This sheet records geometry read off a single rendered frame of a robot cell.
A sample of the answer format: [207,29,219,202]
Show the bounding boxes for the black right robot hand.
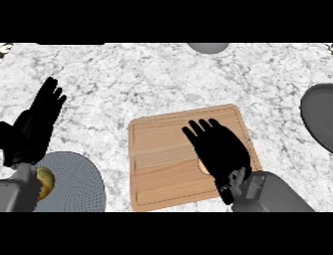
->
[180,118,253,206]

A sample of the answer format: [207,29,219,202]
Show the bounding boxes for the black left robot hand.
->
[0,77,68,168]

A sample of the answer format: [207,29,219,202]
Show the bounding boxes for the cupcake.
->
[195,158,211,176]

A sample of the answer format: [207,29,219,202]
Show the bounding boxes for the wooden cutting board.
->
[127,103,263,212]

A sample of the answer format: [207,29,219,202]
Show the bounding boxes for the dark grey pan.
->
[299,83,333,162]

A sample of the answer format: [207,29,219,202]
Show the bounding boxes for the yellow round fruit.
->
[35,166,56,201]

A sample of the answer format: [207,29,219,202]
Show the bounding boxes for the grey round placemat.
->
[32,150,108,213]

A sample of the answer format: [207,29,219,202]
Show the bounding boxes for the grey round bowl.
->
[186,43,231,55]

